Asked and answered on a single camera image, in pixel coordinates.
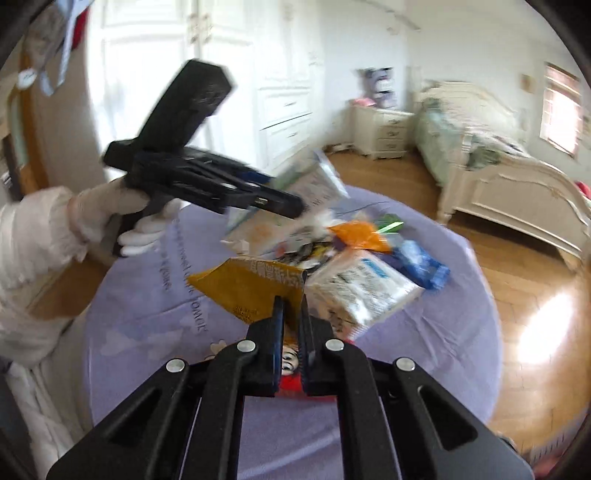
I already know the white crumpled plastic package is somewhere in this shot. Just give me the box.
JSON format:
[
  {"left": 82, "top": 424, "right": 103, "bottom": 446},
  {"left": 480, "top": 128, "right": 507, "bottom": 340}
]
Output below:
[{"left": 304, "top": 250, "right": 424, "bottom": 341}]

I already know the orange plastic wrapper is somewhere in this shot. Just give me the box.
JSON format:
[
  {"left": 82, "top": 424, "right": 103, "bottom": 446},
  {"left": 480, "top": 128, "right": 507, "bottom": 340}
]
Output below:
[{"left": 327, "top": 220, "right": 394, "bottom": 253}]

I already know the dark green cloth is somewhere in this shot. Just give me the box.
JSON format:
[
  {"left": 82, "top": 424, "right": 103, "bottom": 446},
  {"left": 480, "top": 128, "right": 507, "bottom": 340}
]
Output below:
[{"left": 465, "top": 133, "right": 503, "bottom": 171}]

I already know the person's left hand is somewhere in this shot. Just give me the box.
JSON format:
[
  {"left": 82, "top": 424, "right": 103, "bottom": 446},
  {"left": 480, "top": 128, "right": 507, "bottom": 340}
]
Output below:
[{"left": 68, "top": 178, "right": 182, "bottom": 258}]

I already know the blue plastic wrapper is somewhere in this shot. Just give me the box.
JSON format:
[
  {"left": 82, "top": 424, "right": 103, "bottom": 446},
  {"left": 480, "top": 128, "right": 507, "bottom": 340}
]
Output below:
[{"left": 392, "top": 239, "right": 451, "bottom": 291}]

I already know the white printed packet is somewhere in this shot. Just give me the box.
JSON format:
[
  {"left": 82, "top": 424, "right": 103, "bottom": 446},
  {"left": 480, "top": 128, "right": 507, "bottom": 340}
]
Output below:
[{"left": 225, "top": 148, "right": 350, "bottom": 256}]

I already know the person's left forearm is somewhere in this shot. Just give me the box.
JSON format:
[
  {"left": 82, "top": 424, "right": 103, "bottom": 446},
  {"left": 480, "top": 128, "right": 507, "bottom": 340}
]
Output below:
[{"left": 0, "top": 186, "right": 89, "bottom": 368}]

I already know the purple printed tablecloth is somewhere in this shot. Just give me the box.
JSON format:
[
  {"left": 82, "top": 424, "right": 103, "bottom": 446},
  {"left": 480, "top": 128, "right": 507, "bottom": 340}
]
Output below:
[{"left": 84, "top": 184, "right": 505, "bottom": 480}]

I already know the cream wooden bed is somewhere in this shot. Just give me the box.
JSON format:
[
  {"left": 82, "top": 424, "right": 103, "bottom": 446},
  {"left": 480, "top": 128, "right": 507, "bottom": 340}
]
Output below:
[{"left": 412, "top": 80, "right": 591, "bottom": 260}]

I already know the green plastic wrapper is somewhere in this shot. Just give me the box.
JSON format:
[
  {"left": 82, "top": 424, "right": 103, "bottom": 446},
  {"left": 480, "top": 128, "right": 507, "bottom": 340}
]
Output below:
[{"left": 373, "top": 213, "right": 406, "bottom": 234}]

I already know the white crumpled tissue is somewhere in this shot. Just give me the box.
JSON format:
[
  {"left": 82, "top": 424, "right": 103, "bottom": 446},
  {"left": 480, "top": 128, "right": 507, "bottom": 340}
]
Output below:
[{"left": 294, "top": 209, "right": 334, "bottom": 232}]

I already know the yellow snack bag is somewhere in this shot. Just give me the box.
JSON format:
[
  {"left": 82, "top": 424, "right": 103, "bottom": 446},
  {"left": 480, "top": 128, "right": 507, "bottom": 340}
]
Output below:
[{"left": 187, "top": 257, "right": 308, "bottom": 334}]

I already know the cream nightstand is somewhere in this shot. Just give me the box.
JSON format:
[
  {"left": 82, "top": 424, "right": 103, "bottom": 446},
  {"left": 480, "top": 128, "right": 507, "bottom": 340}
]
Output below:
[{"left": 352, "top": 104, "right": 416, "bottom": 161}]

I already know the black and yellow wrapper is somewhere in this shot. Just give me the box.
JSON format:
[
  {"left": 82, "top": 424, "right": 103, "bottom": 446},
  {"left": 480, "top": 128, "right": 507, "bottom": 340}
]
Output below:
[{"left": 281, "top": 239, "right": 334, "bottom": 269}]

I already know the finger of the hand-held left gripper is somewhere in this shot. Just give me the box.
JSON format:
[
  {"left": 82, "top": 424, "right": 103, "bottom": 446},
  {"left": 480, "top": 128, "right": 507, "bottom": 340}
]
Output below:
[
  {"left": 184, "top": 145, "right": 274, "bottom": 188},
  {"left": 173, "top": 178, "right": 305, "bottom": 220}
]

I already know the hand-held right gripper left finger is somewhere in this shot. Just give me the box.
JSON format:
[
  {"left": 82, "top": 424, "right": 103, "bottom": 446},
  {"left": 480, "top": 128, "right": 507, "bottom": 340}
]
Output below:
[{"left": 46, "top": 295, "right": 284, "bottom": 480}]

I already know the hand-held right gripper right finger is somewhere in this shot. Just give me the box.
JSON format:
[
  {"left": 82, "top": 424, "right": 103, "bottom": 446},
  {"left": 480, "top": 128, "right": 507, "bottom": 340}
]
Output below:
[{"left": 299, "top": 295, "right": 534, "bottom": 480}]

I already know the window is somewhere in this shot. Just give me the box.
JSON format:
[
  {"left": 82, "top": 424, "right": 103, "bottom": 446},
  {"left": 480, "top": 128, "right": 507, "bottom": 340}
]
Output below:
[{"left": 539, "top": 62, "right": 583, "bottom": 154}]

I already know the hanging blue ribbon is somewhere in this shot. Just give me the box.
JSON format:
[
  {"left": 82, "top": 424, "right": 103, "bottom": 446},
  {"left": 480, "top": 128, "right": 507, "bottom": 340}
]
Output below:
[{"left": 38, "top": 0, "right": 89, "bottom": 97}]

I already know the white wardrobe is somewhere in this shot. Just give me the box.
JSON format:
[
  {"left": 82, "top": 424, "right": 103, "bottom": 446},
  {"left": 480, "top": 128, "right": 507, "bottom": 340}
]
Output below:
[{"left": 87, "top": 0, "right": 325, "bottom": 172}]

